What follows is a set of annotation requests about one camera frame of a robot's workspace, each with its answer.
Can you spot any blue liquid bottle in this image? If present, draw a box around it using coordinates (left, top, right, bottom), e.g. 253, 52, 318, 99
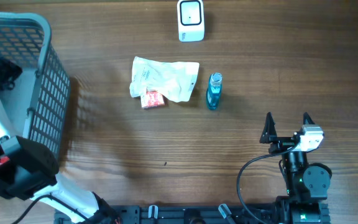
206, 73, 223, 110

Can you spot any clear plastic bag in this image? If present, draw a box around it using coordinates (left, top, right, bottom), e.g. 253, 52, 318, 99
129, 57, 200, 103

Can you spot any red Kleenex tissue pack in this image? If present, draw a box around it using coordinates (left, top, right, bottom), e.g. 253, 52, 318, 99
140, 91, 165, 109

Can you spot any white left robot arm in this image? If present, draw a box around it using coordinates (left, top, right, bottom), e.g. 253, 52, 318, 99
0, 100, 121, 223

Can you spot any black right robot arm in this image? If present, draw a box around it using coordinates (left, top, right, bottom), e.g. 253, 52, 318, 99
260, 113, 333, 223

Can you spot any white barcode scanner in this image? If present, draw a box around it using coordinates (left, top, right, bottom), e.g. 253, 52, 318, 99
177, 0, 205, 42

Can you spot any grey plastic mesh basket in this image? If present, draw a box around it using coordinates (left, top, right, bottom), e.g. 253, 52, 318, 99
0, 12, 71, 158

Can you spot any black camera cable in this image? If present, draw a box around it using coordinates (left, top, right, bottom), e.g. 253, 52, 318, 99
236, 141, 301, 224

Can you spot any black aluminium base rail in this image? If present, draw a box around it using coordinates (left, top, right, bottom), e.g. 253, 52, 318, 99
53, 203, 331, 224

